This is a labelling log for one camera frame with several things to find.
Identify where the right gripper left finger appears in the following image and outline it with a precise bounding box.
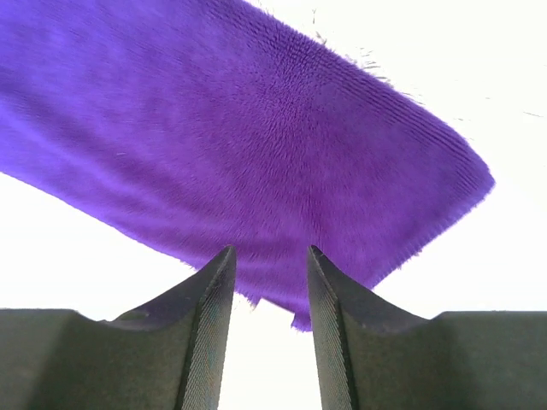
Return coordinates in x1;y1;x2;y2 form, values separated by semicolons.
1;246;236;410

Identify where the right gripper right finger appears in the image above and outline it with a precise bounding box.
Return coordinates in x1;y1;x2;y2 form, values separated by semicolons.
307;247;546;409

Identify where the purple towel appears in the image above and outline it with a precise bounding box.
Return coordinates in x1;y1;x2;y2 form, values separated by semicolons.
1;1;494;331

